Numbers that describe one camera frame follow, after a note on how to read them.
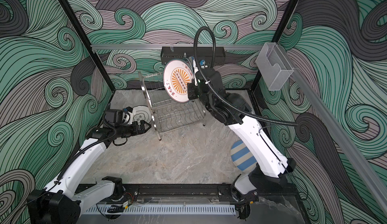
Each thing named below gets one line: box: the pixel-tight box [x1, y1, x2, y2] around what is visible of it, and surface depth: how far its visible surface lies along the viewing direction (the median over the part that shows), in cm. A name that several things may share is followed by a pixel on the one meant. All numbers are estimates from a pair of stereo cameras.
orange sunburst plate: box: [162, 59, 195, 103], surface depth 67 cm
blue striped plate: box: [230, 139, 258, 173], surface depth 87 cm
